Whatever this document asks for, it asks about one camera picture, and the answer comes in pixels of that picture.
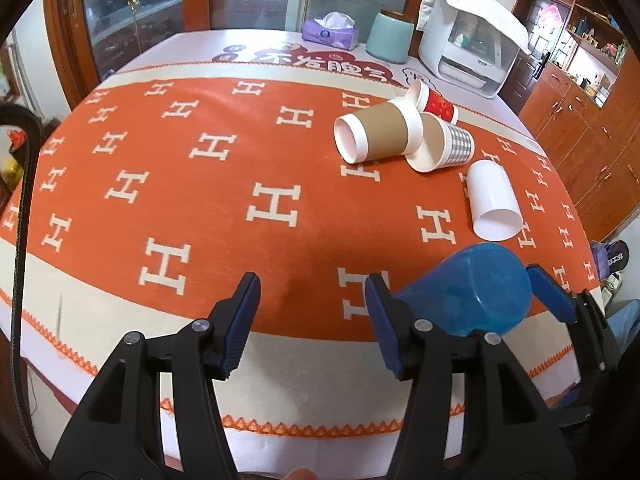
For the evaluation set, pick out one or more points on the orange patterned blanket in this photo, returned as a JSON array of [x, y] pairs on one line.
[[200, 210]]

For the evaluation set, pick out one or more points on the wooden glass display cabinet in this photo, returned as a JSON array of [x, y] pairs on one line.
[[150, 25]]

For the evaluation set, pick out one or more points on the checkered paper cup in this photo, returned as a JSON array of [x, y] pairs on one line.
[[456, 142]]

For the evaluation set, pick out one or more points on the orange patterned tablecloth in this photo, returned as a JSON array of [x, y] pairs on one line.
[[200, 50]]

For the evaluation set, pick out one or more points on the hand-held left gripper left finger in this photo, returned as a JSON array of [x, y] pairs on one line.
[[243, 317]]

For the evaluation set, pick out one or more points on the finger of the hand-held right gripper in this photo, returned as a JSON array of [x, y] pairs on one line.
[[550, 294]]

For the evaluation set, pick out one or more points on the white cloth cover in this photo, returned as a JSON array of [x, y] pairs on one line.
[[475, 0]]

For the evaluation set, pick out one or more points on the blue plastic cup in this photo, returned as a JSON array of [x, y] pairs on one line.
[[465, 295]]

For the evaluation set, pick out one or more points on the wooden wall shelf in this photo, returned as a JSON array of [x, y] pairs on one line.
[[597, 55]]

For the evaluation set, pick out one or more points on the wooden drawer cabinet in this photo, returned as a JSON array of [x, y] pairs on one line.
[[585, 135]]

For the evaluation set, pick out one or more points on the white countertop appliance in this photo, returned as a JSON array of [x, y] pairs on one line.
[[465, 62]]

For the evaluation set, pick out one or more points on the brown paper cup white lid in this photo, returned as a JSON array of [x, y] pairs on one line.
[[385, 130]]

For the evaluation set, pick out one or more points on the red paper cup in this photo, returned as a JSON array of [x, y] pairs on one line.
[[440, 107]]

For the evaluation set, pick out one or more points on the purple tissue box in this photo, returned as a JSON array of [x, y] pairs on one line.
[[330, 35]]

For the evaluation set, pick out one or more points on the teal canister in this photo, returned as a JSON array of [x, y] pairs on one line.
[[390, 37]]

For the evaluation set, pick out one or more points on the purple bag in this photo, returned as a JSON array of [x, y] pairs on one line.
[[611, 257]]

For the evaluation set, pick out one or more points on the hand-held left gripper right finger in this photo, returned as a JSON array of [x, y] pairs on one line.
[[382, 322]]

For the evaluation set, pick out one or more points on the brown wooden door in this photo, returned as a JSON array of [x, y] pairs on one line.
[[542, 35]]

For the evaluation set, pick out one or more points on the plain white cup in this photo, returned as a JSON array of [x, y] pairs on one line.
[[492, 197]]

